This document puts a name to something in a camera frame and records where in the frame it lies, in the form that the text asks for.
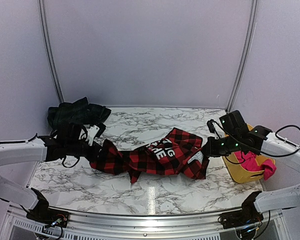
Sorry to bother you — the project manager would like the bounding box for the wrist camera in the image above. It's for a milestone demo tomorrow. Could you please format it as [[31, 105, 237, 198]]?
[[85, 125, 99, 146], [207, 119, 221, 140]]

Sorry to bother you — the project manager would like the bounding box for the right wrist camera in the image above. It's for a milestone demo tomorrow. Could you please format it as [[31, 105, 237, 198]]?
[[207, 119, 221, 140]]

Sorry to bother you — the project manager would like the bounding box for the right corner wall post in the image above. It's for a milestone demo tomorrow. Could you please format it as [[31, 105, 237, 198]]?
[[226, 0, 259, 112]]

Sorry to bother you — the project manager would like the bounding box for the aluminium front rail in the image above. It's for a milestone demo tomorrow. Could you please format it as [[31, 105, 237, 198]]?
[[4, 197, 284, 240]]

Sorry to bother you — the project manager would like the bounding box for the corner wall post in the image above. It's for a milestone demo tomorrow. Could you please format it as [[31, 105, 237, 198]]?
[[226, 0, 259, 112], [37, 0, 64, 103]]

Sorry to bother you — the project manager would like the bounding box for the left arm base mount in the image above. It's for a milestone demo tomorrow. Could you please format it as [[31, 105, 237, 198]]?
[[26, 208, 69, 228]]

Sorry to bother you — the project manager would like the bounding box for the red black plaid shirt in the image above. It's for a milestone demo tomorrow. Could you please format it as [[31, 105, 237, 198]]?
[[89, 128, 209, 184]]

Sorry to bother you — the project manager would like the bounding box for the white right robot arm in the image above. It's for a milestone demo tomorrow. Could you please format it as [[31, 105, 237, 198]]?
[[202, 110, 300, 224]]

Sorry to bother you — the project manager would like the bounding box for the left corner wall post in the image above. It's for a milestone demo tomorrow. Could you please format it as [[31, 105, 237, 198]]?
[[37, 0, 64, 103]]

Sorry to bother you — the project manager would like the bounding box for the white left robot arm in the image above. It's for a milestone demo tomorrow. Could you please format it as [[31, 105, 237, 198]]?
[[0, 135, 101, 223]]

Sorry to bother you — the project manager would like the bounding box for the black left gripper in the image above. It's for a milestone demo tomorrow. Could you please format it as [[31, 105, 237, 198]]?
[[66, 140, 109, 163]]

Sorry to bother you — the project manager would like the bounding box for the pink garment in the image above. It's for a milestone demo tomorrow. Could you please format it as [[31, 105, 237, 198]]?
[[234, 151, 277, 183]]

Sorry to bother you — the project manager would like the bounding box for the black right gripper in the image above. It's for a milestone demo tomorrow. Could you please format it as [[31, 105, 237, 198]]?
[[202, 133, 241, 157]]

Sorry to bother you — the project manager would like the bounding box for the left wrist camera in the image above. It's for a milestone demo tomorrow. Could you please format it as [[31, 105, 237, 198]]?
[[85, 125, 99, 146]]

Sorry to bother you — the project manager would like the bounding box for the dark green plaid garment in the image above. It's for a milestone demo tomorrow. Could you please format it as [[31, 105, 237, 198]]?
[[47, 97, 111, 137]]

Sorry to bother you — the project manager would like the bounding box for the yellow laundry basket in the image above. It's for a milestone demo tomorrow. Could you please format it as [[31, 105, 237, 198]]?
[[222, 123, 276, 184]]

